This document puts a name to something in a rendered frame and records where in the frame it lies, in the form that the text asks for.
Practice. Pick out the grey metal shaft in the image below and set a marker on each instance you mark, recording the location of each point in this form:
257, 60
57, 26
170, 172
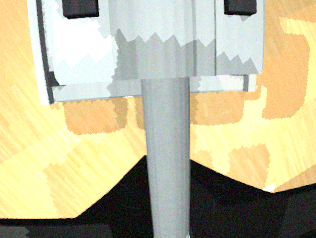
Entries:
166, 114

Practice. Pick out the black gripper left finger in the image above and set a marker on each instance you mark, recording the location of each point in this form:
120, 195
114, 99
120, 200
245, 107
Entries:
124, 212

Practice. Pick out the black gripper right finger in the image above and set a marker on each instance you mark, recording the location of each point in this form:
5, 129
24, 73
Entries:
222, 207

